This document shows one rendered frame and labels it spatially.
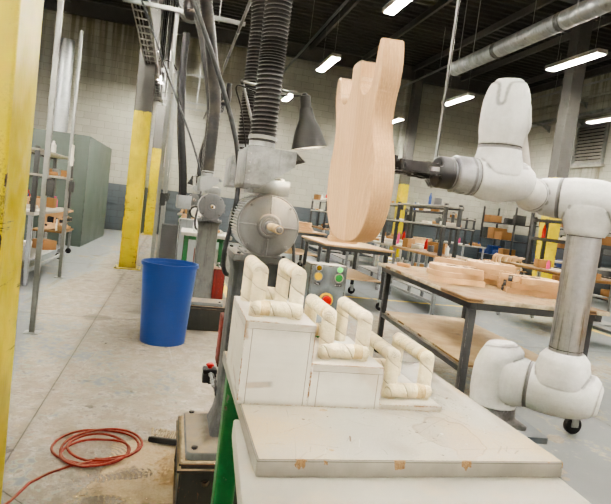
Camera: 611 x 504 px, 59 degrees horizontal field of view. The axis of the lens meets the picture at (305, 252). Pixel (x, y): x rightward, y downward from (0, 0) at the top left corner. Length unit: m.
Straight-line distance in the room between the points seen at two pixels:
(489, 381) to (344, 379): 0.86
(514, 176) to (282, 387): 0.72
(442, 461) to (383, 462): 0.11
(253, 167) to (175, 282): 3.00
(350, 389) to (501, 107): 0.73
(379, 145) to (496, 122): 0.36
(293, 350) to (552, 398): 1.02
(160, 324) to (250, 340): 3.79
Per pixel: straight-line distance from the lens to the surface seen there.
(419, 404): 1.26
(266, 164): 1.88
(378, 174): 1.08
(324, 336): 1.17
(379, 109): 1.13
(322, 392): 1.16
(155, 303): 4.84
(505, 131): 1.36
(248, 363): 1.11
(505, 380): 1.93
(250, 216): 2.16
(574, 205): 1.86
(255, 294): 1.12
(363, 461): 0.98
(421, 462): 1.02
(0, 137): 1.87
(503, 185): 1.35
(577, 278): 1.88
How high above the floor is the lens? 1.33
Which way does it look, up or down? 4 degrees down
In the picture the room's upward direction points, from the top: 7 degrees clockwise
